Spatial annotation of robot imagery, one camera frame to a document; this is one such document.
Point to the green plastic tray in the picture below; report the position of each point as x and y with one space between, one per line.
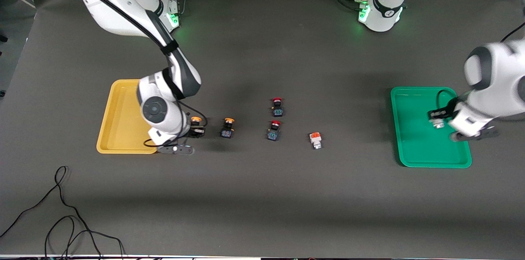
418 145

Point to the white button switch green tab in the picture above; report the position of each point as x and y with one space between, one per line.
438 123

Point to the red button black switch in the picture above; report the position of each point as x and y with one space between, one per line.
274 132
277 108

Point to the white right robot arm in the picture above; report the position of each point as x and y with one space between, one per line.
115 1

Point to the yellow plastic tray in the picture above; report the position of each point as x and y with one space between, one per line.
121 120

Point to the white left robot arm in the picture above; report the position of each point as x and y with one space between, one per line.
498 79

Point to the yellow button black switch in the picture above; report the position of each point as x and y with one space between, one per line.
227 128
196 120

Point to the white button switch orange tab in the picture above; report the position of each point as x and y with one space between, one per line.
315 140

